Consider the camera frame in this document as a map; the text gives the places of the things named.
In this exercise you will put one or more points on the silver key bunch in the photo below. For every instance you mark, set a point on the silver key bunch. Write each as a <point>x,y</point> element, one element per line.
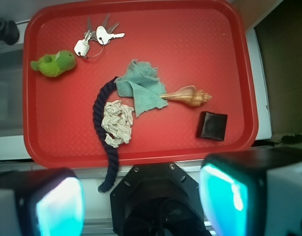
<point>102,35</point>

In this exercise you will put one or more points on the tan conch seashell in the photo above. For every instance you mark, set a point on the tan conch seashell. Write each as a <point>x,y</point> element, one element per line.
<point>188,95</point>

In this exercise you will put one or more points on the green plush animal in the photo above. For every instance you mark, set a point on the green plush animal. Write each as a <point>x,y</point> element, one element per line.
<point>53,65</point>

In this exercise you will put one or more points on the grey sink faucet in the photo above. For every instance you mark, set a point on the grey sink faucet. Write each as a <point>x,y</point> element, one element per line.
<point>9,33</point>

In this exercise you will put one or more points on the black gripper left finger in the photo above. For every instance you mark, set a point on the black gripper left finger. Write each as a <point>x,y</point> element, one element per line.
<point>48,202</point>

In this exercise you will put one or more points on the teal cloth rag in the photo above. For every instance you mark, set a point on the teal cloth rag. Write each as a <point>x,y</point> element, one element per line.
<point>142,83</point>

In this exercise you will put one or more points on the grey sink basin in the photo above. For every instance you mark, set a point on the grey sink basin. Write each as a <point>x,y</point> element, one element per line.
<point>11,93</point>

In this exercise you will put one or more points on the brown cardboard panel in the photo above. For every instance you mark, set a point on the brown cardboard panel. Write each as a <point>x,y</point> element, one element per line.
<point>279,37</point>

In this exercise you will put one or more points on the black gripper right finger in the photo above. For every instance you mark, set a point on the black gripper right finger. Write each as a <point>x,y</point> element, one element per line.
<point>257,192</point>

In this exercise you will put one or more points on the crumpled white paper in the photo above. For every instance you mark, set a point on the crumpled white paper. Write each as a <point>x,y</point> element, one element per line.
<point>117,123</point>

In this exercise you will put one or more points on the black square box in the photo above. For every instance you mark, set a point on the black square box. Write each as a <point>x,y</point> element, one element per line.
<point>211,126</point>

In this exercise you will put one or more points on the red plastic tray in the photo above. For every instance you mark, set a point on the red plastic tray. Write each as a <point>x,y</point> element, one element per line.
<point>191,42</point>

